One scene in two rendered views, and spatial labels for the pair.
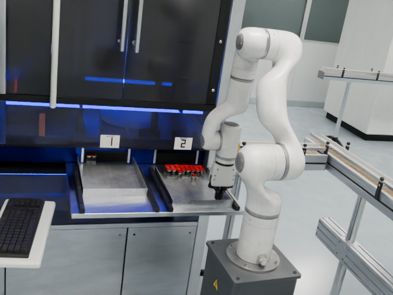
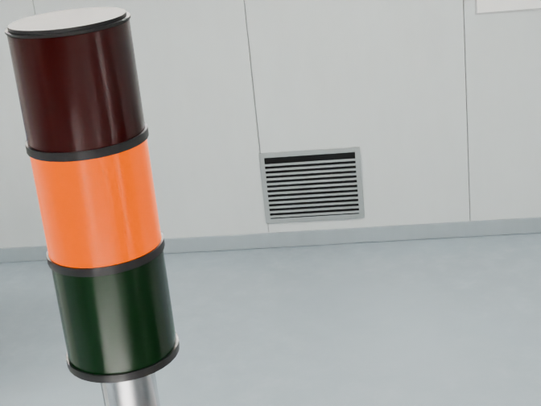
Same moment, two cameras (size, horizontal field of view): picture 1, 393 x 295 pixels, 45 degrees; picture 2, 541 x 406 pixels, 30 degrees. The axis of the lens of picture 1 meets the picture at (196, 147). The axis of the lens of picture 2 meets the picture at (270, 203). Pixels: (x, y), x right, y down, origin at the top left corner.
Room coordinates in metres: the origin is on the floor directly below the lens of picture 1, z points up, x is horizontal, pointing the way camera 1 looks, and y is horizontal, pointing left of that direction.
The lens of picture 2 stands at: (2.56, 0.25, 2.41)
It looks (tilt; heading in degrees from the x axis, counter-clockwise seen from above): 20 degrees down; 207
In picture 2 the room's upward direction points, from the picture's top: 6 degrees counter-clockwise
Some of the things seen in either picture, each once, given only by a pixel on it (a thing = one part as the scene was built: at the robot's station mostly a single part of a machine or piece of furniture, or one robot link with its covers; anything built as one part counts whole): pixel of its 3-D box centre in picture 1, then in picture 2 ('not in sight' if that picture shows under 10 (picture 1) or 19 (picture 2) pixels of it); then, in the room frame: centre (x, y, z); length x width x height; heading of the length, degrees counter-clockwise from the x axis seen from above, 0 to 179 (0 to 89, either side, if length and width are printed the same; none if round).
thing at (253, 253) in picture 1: (257, 234); not in sight; (1.47, -0.25, 0.95); 0.19 x 0.19 x 0.18
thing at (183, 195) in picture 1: (191, 185); not in sight; (1.91, 0.00, 0.90); 0.34 x 0.26 x 0.04; 19
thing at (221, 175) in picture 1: (223, 172); not in sight; (1.79, -0.12, 1.03); 0.10 x 0.08 x 0.11; 110
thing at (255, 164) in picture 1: (259, 178); not in sight; (1.46, -0.22, 1.16); 0.19 x 0.12 x 0.24; 112
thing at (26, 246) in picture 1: (17, 223); not in sight; (1.53, 0.61, 0.82); 0.40 x 0.14 x 0.02; 12
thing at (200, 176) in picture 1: (185, 174); not in sight; (2.02, 0.03, 0.90); 0.18 x 0.02 x 0.05; 109
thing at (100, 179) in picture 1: (110, 175); not in sight; (1.90, 0.35, 0.90); 0.34 x 0.26 x 0.04; 20
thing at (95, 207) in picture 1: (151, 187); not in sight; (1.89, 0.17, 0.87); 0.70 x 0.48 x 0.02; 110
